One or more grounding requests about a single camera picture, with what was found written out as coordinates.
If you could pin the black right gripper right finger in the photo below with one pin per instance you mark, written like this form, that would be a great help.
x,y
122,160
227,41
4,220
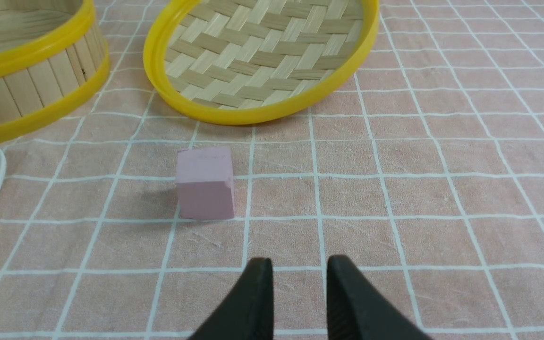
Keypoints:
x,y
357,311

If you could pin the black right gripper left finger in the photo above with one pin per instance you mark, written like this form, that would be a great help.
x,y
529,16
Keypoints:
x,y
247,311

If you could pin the pink wooden cube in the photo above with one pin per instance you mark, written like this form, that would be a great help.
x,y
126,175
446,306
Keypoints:
x,y
205,183

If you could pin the pink checkered tablecloth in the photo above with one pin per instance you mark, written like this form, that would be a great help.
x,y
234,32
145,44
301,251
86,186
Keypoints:
x,y
426,168

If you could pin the woven bamboo steamer lid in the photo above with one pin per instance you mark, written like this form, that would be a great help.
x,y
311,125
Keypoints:
x,y
244,62

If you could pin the bamboo steamer basket yellow rim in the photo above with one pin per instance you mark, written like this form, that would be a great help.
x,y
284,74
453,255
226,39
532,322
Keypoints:
x,y
53,59

